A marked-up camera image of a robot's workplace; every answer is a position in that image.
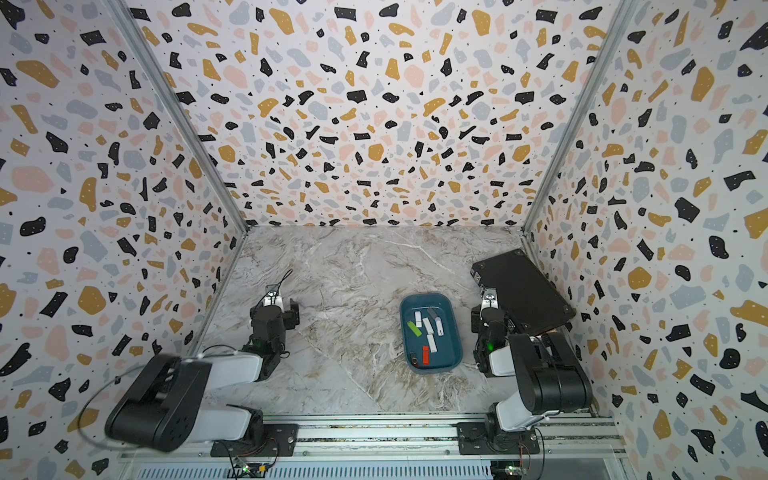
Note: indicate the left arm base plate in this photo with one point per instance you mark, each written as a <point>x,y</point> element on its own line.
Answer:
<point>269,440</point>

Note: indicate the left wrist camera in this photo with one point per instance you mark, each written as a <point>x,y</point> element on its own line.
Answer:
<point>273,298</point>

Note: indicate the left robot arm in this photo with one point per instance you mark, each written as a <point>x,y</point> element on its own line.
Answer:
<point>163,408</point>

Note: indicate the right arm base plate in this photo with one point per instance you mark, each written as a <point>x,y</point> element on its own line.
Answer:
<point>498,438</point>

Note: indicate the white usb flash drive long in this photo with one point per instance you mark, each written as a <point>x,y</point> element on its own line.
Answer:
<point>432,343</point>

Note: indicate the teal plastic storage box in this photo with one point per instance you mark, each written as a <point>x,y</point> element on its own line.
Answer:
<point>430,333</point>

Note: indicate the right frame post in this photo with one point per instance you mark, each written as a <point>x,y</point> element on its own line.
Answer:
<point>587,96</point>

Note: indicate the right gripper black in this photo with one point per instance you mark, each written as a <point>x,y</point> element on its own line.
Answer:
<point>476,318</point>

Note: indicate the left frame post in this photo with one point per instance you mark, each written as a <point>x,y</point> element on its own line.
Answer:
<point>125,23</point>

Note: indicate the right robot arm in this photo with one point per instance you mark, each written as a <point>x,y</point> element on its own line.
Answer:
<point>549,377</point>

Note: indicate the black flat case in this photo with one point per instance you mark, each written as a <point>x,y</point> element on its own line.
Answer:
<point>533,304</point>

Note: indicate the lavender white usb flash drive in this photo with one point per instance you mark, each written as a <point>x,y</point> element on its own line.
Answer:
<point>439,327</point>

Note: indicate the frame post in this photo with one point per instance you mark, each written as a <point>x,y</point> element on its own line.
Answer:
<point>587,96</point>
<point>125,23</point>

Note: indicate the green usb flash drive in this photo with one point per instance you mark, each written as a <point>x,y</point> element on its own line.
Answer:
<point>414,329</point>

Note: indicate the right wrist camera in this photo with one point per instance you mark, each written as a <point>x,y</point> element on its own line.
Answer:
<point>489,299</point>

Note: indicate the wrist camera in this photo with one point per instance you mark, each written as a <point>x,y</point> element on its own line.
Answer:
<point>273,298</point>
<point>489,299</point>

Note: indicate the aluminium mounting rail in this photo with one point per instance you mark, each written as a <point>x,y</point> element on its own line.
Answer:
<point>398,446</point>

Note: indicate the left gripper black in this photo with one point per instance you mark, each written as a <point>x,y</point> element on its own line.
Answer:
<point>289,317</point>

